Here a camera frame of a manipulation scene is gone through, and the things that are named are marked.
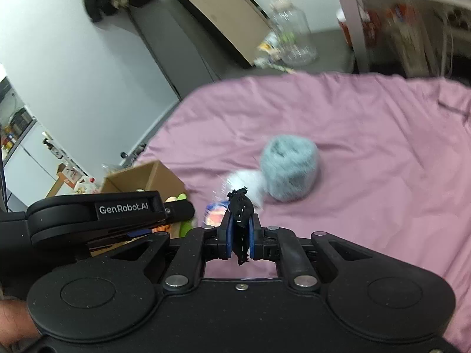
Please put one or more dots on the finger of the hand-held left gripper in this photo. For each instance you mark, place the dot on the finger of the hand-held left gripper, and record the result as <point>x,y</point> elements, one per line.
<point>117,243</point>
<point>180,211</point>

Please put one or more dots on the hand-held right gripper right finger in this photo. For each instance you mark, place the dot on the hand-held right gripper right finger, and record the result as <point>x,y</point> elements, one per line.
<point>253,239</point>

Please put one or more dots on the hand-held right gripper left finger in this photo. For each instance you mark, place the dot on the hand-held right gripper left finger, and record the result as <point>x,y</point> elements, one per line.
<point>227,239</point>

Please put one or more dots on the orange soft toy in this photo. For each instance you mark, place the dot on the orange soft toy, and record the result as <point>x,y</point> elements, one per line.
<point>162,231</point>

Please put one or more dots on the person's left hand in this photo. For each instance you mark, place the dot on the person's left hand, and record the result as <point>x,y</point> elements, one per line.
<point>14,320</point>

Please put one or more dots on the green plush toy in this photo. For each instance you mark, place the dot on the green plush toy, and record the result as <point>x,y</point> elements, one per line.
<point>186,228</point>

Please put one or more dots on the clear wrapped colourful item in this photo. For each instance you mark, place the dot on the clear wrapped colourful item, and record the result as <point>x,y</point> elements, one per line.
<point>215,215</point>

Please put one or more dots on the brown cardboard box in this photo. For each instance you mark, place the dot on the brown cardboard box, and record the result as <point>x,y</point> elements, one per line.
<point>147,180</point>

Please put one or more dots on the white fluffy ball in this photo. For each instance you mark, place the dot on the white fluffy ball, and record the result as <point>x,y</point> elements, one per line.
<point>245,182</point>

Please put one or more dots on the white refrigerator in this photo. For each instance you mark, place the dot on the white refrigerator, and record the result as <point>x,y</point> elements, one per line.
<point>33,154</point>

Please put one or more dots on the blue-grey fluffy yarn ball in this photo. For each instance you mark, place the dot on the blue-grey fluffy yarn ball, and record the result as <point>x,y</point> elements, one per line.
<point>290,169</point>

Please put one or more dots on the pink bed sheet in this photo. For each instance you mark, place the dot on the pink bed sheet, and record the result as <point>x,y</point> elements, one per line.
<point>368,136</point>

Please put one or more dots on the yellow white packets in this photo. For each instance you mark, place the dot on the yellow white packets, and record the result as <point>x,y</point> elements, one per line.
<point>268,47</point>

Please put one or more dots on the brown framed board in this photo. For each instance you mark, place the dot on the brown framed board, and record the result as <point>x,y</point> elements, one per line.
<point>224,14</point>

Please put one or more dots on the clear plastic jar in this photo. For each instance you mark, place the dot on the clear plastic jar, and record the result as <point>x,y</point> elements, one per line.
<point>294,33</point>

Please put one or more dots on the white shelf desk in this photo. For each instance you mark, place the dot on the white shelf desk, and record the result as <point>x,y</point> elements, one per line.
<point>358,25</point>

